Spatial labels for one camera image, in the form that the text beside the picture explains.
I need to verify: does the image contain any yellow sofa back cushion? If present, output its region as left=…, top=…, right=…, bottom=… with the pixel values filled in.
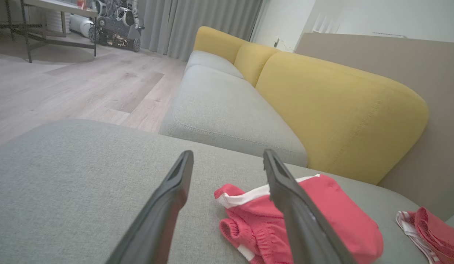
left=193, top=26, right=249, bottom=65
left=256, top=51, right=429, bottom=185
left=234, top=43, right=282, bottom=88

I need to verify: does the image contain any white rounded appliance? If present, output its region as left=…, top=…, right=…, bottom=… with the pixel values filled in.
left=69, top=14, right=95, bottom=37

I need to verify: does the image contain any red shorts white stripe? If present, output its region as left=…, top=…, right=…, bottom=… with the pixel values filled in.
left=214, top=174, right=384, bottom=264

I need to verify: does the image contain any black wheeled robot machine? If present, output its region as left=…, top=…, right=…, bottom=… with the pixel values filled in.
left=88, top=0, right=145, bottom=52

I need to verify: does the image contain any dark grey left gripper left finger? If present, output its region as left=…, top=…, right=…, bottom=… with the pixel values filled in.
left=106, top=150, right=194, bottom=264

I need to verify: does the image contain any red and white jersey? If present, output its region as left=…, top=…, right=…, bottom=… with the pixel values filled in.
left=396, top=207, right=454, bottom=264

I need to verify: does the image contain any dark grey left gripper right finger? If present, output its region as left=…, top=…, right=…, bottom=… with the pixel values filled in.
left=263, top=148, right=358, bottom=264

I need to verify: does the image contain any grey curtain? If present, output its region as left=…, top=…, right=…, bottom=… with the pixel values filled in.
left=137, top=0, right=264, bottom=62

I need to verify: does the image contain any grey sofa seat cushion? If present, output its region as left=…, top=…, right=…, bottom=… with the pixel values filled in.
left=159, top=65, right=308, bottom=167
left=185, top=50, right=246, bottom=79

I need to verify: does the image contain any black metal frame table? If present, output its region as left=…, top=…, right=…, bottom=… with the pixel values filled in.
left=0, top=0, right=99, bottom=63

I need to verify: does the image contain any beige partition panel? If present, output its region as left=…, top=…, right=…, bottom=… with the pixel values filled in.
left=295, top=32, right=454, bottom=222

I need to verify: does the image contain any grey sofa chaise seat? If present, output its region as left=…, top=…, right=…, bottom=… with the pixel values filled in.
left=0, top=119, right=454, bottom=264

